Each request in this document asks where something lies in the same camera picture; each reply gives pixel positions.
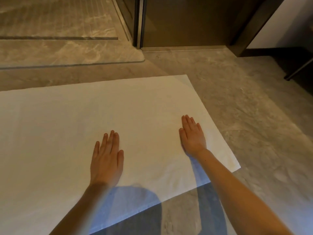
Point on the fixed dark glass panel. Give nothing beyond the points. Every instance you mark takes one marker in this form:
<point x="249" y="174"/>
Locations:
<point x="195" y="21"/>

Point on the black metal support bar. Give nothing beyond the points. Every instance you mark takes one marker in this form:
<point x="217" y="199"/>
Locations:
<point x="297" y="72"/>

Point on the thin white towel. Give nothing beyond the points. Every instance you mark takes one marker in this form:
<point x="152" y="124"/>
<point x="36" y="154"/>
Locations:
<point x="73" y="132"/>

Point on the person's left forearm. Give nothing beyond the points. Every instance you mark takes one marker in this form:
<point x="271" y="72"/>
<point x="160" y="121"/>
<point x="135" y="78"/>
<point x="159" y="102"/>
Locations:
<point x="80" y="210"/>

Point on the person's right hand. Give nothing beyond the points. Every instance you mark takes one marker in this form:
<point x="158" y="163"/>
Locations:
<point x="193" y="137"/>

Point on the person's left hand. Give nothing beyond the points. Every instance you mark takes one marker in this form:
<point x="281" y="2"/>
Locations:
<point x="107" y="161"/>

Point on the linear shower drain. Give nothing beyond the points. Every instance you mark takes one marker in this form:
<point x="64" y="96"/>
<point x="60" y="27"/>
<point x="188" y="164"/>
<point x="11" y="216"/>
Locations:
<point x="58" y="38"/>

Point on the person's right forearm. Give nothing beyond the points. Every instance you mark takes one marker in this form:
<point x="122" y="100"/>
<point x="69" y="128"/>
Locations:
<point x="239" y="193"/>

